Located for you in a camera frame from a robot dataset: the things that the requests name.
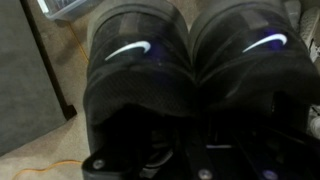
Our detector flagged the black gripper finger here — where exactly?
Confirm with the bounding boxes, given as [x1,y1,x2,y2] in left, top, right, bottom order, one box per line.
[81,146,147,180]

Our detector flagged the black nike sneaker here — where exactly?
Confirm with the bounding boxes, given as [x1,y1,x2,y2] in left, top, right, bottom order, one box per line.
[190,0,320,131]
[83,0,195,163]

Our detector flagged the grey sofa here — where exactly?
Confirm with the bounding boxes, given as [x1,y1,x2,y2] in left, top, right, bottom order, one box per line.
[0,0,76,156]

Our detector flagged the clear plastic storage bin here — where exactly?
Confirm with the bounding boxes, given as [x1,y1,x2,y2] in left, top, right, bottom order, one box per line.
[37,0,102,21]

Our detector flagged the yellow extension cable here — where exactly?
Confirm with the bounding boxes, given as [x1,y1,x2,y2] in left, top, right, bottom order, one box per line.
[11,23,91,180]

